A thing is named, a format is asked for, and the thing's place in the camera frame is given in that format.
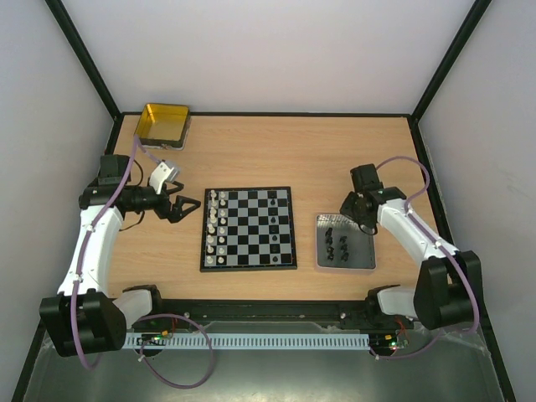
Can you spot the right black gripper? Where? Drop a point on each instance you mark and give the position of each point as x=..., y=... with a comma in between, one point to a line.
x=364, y=219

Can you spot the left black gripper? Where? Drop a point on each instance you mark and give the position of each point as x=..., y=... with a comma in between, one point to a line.
x=174, y=215

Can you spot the pink tray of black pieces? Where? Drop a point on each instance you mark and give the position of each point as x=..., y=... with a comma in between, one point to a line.
x=342, y=246

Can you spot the black and grey chessboard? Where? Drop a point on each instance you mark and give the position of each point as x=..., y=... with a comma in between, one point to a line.
x=241, y=225

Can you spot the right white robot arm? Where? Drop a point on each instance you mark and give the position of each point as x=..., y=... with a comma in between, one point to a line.
x=449, y=287

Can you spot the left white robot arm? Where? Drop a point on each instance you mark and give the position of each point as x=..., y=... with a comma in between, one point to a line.
x=81, y=318

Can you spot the yellow metal tin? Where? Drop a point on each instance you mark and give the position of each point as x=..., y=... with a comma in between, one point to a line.
x=163, y=126

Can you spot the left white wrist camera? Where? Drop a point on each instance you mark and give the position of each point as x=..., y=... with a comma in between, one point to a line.
x=164, y=172

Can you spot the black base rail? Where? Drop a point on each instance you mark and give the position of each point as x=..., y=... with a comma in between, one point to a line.
x=347, y=315

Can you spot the white slotted cable duct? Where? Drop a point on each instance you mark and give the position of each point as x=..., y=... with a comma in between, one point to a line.
x=249, y=341

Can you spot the black frame post left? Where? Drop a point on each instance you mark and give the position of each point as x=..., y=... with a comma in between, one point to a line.
x=71, y=33

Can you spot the black frame post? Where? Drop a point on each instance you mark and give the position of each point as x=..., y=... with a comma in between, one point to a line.
x=71, y=33
x=463, y=34

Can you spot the black frame post right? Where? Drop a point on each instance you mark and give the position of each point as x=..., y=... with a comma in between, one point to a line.
x=463, y=34

